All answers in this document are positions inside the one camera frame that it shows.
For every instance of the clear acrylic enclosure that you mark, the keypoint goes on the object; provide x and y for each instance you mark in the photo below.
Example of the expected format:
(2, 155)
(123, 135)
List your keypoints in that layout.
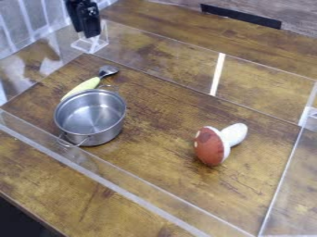
(142, 186)

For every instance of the red plush mushroom toy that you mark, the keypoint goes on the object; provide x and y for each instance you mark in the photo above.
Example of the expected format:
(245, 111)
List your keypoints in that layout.
(213, 143)

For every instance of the stainless steel pot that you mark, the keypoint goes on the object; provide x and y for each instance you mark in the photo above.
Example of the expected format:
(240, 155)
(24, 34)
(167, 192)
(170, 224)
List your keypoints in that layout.
(90, 116)

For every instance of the clear acrylic triangle bracket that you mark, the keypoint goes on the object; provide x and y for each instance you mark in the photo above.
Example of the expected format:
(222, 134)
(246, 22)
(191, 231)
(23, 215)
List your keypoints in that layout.
(91, 45)

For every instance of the green handled metal spoon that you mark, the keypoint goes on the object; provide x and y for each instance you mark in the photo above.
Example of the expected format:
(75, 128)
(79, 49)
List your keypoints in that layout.
(91, 83)

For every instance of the black bar on table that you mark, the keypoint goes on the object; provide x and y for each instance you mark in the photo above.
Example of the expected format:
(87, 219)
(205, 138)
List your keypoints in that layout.
(233, 14)

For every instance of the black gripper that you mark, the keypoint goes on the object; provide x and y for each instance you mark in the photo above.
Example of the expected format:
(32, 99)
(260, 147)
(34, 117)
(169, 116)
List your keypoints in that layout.
(83, 12)

